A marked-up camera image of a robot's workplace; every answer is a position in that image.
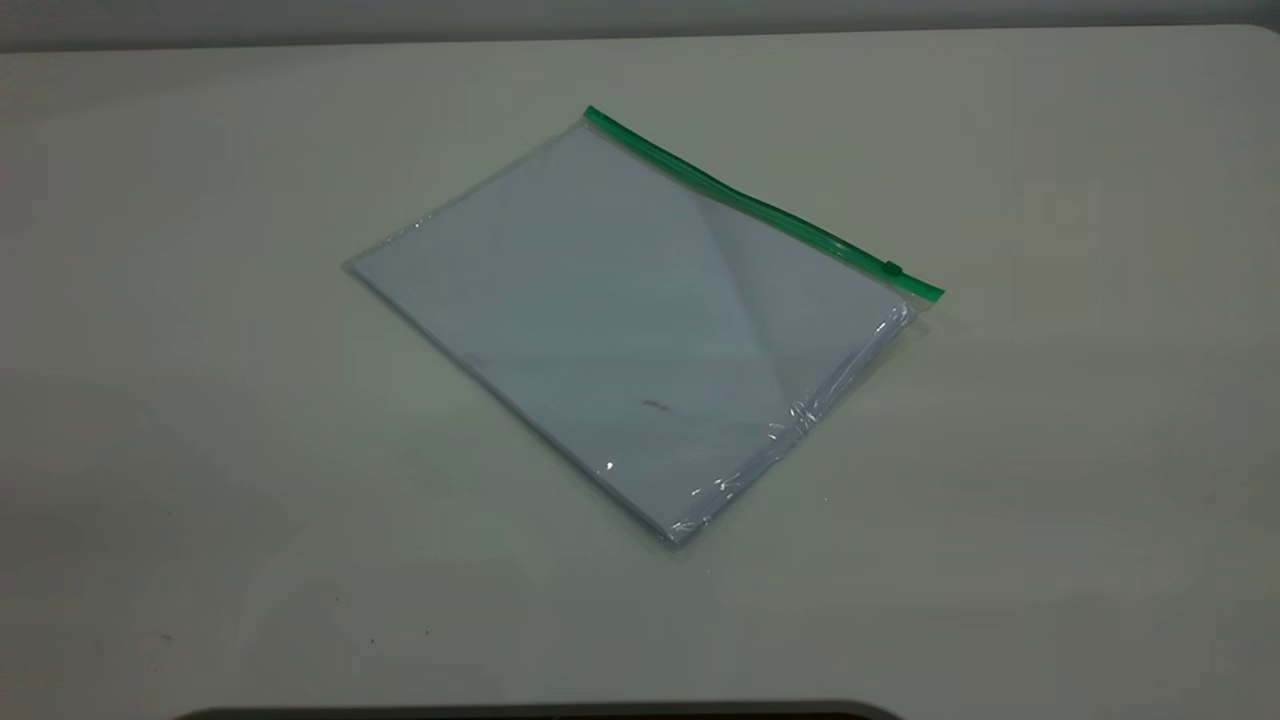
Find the clear plastic zip bag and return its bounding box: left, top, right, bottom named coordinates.
left=345, top=104, right=946, bottom=547

